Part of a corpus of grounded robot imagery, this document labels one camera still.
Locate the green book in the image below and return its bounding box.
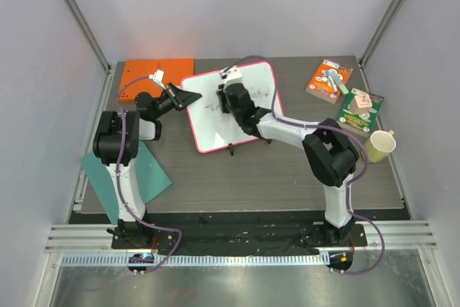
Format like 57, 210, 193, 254
337, 88, 384, 137

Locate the whiteboard marker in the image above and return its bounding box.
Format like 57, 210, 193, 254
326, 71, 338, 94

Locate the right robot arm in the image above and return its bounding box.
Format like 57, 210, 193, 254
216, 83, 359, 246

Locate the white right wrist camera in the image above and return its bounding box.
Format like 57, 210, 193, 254
219, 65, 243, 86

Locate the orange flat box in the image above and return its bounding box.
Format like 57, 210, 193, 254
119, 58, 195, 104

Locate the wooden cube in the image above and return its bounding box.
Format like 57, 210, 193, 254
349, 93, 372, 114

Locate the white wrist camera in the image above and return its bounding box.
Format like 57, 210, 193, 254
149, 69, 166, 89
219, 65, 243, 86

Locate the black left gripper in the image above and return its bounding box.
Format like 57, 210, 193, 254
152, 84, 202, 120

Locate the orange book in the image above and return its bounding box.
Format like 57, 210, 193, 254
305, 59, 353, 104

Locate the pink framed whiteboard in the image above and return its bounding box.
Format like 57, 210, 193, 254
181, 61, 284, 154

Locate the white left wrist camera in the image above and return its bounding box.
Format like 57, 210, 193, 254
149, 69, 166, 89

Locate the yellow green paper cup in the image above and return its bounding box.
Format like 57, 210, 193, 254
361, 130, 397, 163

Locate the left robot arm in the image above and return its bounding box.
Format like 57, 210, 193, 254
93, 83, 202, 249

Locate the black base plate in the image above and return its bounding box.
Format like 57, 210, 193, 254
108, 211, 367, 256

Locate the teal paper sheet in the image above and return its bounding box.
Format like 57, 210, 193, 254
80, 142, 172, 224

